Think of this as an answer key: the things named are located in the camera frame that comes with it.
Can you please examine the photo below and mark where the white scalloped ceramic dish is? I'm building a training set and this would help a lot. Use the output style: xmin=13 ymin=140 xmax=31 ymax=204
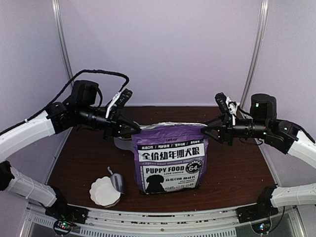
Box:
xmin=89 ymin=176 xmax=121 ymax=208

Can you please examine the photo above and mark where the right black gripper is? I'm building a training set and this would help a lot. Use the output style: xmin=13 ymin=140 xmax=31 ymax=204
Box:
xmin=200 ymin=113 xmax=269 ymax=147

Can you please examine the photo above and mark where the left aluminium frame post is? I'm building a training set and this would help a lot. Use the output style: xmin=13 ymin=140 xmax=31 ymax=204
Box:
xmin=51 ymin=0 xmax=78 ymax=88

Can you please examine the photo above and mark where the left circuit board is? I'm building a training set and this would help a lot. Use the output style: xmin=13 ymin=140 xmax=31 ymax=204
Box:
xmin=53 ymin=220 xmax=75 ymax=236

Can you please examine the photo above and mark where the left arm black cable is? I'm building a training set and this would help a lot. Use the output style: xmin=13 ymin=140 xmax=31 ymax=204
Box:
xmin=0 ymin=69 xmax=130 ymax=134

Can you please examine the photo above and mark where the right aluminium frame post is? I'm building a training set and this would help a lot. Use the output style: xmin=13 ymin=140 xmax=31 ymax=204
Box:
xmin=240 ymin=0 xmax=269 ymax=108

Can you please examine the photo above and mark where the metal food scoop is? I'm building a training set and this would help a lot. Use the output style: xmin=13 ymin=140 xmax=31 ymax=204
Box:
xmin=107 ymin=166 xmax=125 ymax=194

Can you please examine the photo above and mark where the front aluminium rail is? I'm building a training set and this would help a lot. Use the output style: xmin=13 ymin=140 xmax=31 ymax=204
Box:
xmin=24 ymin=197 xmax=299 ymax=237

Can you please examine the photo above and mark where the purple puppy food bag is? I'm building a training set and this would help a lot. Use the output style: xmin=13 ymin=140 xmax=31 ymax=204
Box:
xmin=131 ymin=122 xmax=208 ymax=195

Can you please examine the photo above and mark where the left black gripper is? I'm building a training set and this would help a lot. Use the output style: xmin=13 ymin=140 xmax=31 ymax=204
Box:
xmin=77 ymin=104 xmax=141 ymax=140

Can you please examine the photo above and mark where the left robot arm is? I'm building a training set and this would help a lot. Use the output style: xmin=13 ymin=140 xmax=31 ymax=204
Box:
xmin=0 ymin=80 xmax=141 ymax=219

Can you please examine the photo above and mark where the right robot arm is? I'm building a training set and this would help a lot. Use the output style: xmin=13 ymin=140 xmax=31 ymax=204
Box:
xmin=201 ymin=93 xmax=316 ymax=218

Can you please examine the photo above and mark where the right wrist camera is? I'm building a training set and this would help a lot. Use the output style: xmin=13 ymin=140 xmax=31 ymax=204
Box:
xmin=215 ymin=92 xmax=240 ymax=125

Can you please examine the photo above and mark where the right circuit board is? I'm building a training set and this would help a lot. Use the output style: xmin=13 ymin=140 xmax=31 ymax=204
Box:
xmin=251 ymin=220 xmax=272 ymax=235

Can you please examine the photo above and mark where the aluminium frame post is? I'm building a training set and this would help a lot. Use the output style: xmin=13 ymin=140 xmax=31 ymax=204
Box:
xmin=240 ymin=0 xmax=269 ymax=108
xmin=51 ymin=0 xmax=78 ymax=88

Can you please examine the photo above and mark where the circuit board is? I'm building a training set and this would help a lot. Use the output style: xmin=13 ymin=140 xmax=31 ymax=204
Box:
xmin=251 ymin=220 xmax=272 ymax=235
xmin=53 ymin=220 xmax=75 ymax=236

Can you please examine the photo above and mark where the grey double pet feeder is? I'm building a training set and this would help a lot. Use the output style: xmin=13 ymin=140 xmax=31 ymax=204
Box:
xmin=114 ymin=137 xmax=133 ymax=151

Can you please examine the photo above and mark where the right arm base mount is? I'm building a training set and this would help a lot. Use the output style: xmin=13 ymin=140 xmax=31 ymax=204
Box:
xmin=236 ymin=203 xmax=278 ymax=223

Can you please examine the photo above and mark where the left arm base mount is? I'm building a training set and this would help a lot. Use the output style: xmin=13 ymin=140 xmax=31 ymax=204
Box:
xmin=44 ymin=205 xmax=88 ymax=224

